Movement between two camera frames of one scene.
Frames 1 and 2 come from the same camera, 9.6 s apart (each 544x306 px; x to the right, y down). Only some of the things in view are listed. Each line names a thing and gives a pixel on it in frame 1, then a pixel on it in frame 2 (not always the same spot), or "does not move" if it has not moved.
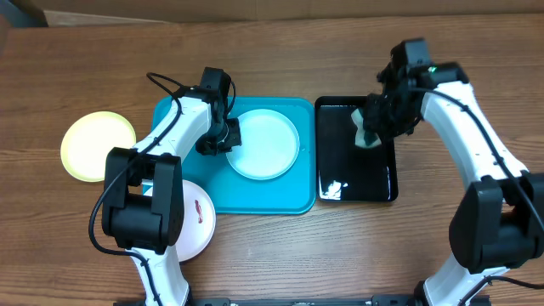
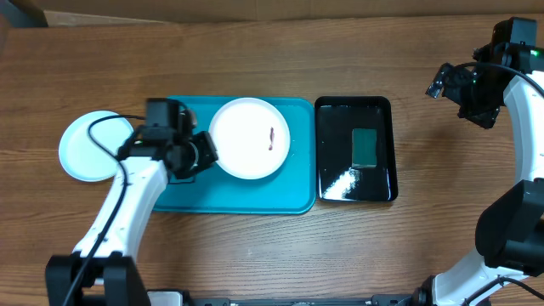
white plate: (199, 221) → (251, 137)
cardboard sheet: (87, 12) does not move
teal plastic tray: (229, 190) does not move
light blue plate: (269, 144) → (84, 159)
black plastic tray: (343, 170) does not move
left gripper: (203, 147) → (208, 154)
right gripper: (374, 123) → (485, 117)
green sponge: (364, 138) → (364, 147)
